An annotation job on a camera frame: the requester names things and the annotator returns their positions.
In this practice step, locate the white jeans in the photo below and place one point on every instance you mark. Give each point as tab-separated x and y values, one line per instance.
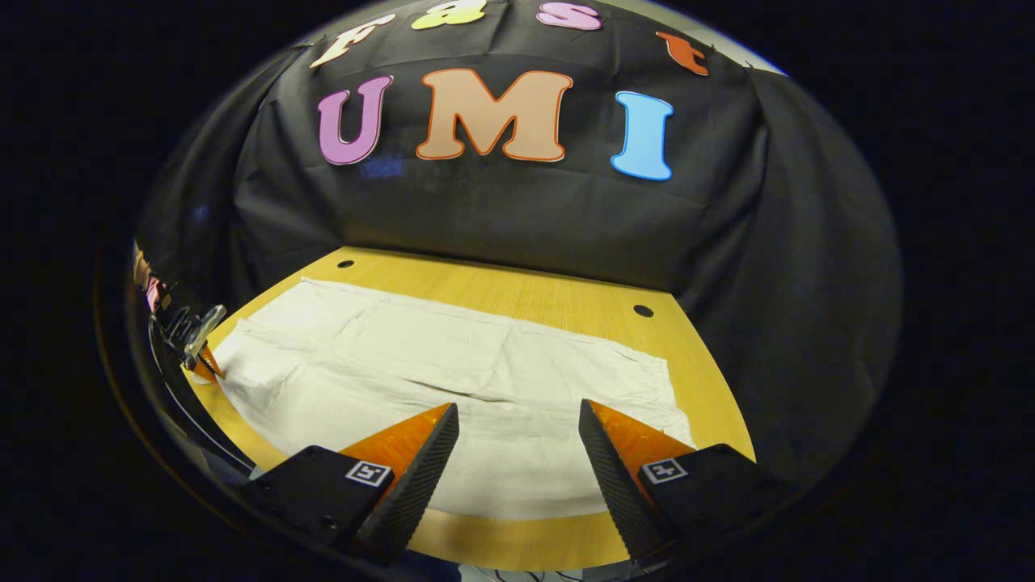
453	380

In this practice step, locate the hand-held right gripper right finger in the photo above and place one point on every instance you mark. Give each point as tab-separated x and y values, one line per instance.
618	485

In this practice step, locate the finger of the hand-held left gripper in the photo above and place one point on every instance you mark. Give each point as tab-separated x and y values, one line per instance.
207	365

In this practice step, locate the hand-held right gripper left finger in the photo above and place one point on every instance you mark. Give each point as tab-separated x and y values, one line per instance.
412	493

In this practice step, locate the black backdrop cloth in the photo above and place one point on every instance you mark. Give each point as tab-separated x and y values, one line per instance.
517	210

